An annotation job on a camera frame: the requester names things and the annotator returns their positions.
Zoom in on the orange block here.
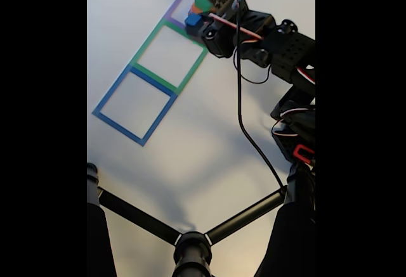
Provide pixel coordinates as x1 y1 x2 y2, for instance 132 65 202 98
190 2 211 15

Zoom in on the small blue cube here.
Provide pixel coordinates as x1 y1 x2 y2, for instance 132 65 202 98
185 13 202 27

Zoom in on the red clamp part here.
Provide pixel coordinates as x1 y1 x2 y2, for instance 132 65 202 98
292 143 316 164

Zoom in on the blue tape square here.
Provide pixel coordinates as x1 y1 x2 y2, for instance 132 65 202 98
91 63 178 147

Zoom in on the black camera cable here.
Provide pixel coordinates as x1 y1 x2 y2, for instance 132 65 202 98
233 0 286 195

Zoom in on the green tape square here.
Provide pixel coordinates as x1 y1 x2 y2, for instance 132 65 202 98
130 18 209 96

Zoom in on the purple tape square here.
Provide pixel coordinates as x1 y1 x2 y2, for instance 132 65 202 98
164 0 207 30

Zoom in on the black tripod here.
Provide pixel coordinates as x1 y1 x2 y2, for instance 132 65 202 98
87 162 316 277

